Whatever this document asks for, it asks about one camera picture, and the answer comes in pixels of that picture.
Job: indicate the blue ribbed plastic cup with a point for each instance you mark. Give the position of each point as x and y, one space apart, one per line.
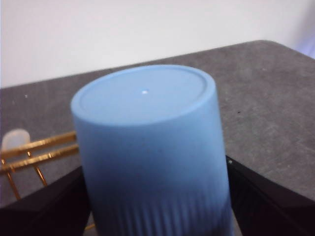
147 147

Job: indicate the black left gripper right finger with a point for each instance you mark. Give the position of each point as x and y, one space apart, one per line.
270 209

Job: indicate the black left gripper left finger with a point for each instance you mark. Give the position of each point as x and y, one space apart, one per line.
44 214

